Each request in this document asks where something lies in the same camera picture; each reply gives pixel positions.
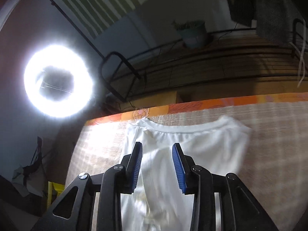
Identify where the green potted plant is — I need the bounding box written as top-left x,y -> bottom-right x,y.
172,20 -> 207,49

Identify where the plaid beige bed cover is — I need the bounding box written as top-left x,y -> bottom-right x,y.
66,101 -> 307,230

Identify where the black metal clothes rack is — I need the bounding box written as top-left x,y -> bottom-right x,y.
49,0 -> 307,101

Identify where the green striped white cloth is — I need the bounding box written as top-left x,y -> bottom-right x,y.
46,0 -> 152,39

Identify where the black hanging jacket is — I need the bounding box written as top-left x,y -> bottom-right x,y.
227,0 -> 256,27

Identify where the white lamp cable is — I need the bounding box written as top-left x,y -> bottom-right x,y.
288,41 -> 308,88

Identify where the bright ring light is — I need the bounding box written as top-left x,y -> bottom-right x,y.
23,44 -> 93,118

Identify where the grey plaid coat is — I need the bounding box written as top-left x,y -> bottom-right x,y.
256,0 -> 302,46

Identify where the white t-shirt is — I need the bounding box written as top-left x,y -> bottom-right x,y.
121,116 -> 252,230

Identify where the yellow crate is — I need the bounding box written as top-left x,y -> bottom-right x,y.
46,182 -> 65,208

